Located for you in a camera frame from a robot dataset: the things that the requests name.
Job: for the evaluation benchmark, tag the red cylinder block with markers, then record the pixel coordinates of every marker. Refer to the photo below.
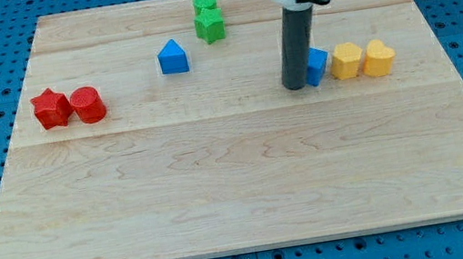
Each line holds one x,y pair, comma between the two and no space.
88,105

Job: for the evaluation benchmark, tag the green cylinder block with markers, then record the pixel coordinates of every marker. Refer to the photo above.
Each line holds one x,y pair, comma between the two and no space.
200,5

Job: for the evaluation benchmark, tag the blue cube block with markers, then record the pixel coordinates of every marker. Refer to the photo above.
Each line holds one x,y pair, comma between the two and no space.
316,66

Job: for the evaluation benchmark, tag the red star block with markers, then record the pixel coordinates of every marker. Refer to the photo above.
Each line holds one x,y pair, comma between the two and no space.
51,109

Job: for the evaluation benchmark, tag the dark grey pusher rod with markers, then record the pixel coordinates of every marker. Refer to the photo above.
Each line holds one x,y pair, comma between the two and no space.
296,35

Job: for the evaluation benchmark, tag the yellow hexagon block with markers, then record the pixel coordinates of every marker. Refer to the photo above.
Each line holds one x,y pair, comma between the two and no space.
345,61

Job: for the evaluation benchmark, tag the light wooden board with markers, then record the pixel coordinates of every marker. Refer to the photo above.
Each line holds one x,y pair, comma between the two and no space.
223,159

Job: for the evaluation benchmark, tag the green star block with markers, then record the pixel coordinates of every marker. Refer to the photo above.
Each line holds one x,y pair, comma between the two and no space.
210,25

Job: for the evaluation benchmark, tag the blue triangle block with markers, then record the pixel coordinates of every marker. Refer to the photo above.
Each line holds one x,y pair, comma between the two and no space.
172,58

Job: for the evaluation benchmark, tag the yellow heart block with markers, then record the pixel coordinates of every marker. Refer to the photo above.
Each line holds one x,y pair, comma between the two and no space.
379,59

